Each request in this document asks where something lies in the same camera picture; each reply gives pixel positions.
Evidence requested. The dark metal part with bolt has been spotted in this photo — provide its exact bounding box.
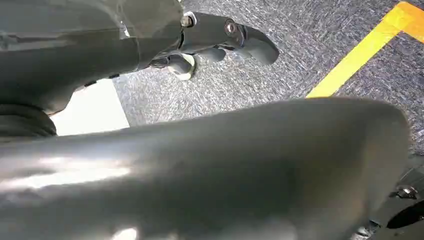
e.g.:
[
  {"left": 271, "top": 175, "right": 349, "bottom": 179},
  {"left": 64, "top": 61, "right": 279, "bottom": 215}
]
[{"left": 350, "top": 152, "right": 424, "bottom": 240}]

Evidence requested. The ribbed grey left arm sleeve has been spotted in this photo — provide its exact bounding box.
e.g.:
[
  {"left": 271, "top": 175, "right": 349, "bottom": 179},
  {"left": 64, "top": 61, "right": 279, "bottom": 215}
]
[{"left": 0, "top": 103, "right": 58, "bottom": 140}]

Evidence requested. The yellow tape strip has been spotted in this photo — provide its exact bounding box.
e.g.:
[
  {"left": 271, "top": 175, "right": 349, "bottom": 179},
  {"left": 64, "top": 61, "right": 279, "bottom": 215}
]
[{"left": 305, "top": 0, "right": 424, "bottom": 99}]

